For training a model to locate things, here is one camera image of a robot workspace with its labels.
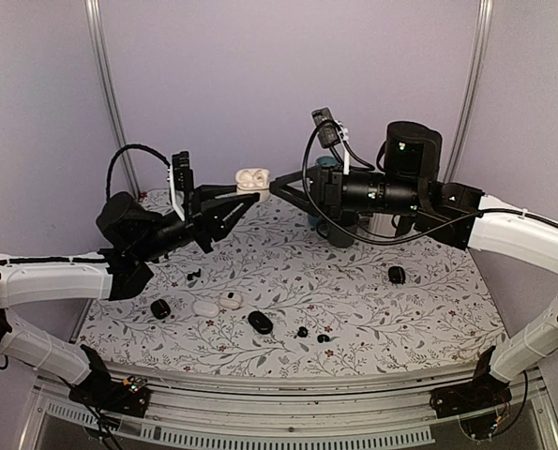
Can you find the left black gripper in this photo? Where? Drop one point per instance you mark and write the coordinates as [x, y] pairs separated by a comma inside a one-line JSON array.
[[204, 224]]

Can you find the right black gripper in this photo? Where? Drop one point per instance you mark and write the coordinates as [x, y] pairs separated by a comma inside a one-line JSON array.
[[325, 190]]

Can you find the cream earbud case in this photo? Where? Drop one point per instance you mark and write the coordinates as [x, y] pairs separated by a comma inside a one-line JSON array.
[[253, 180]]

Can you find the black earbud charging case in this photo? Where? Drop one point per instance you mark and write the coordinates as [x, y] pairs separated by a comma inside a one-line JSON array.
[[396, 275]]

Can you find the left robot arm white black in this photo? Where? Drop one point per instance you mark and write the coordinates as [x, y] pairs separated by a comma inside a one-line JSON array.
[[137, 238]]

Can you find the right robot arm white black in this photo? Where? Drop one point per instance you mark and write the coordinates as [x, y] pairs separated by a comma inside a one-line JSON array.
[[452, 214]]

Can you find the white open earbud case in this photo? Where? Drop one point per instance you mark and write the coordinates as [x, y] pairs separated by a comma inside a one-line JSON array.
[[231, 300]]

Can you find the white closed earbud case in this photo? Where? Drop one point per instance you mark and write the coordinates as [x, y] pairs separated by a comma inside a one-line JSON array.
[[205, 309]]

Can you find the black small earbud case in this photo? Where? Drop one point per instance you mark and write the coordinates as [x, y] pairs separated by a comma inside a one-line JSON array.
[[160, 309]]

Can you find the black oval earbud case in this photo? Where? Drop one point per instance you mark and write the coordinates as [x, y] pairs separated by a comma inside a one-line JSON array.
[[260, 323]]

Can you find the teal tall vase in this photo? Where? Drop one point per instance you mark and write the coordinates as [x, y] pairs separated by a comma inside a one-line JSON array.
[[327, 162]]

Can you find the dark grey mug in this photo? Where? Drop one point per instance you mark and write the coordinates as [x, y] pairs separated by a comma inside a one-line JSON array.
[[333, 236]]

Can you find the black earbud pair left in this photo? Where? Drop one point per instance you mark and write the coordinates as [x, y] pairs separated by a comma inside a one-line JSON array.
[[192, 275]]

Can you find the white ribbed vase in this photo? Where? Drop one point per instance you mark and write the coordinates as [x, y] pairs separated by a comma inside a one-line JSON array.
[[382, 225]]

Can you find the floral patterned table mat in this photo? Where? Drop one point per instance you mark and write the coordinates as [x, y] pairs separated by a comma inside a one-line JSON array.
[[442, 315]]

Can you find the dark brown cylinder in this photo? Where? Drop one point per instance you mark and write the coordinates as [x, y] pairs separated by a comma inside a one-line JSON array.
[[404, 225]]

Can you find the black round earbud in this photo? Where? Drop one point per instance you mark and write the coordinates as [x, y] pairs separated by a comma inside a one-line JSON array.
[[301, 332]]

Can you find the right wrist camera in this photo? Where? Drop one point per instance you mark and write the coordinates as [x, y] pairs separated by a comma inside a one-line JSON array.
[[332, 135]]

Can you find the right aluminium frame post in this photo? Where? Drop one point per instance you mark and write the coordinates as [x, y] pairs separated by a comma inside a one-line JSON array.
[[479, 50]]

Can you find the aluminium frame post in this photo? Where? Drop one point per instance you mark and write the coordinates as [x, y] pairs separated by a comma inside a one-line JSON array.
[[98, 42], [479, 50]]

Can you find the front aluminium rail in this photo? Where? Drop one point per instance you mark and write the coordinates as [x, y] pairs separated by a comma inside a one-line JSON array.
[[390, 411]]

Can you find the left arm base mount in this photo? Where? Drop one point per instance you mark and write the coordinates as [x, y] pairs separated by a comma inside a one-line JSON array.
[[99, 391]]

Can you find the left aluminium frame post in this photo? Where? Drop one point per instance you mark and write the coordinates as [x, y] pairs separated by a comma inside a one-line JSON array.
[[98, 42]]

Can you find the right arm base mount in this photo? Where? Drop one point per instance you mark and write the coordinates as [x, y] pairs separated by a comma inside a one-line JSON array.
[[481, 392]]

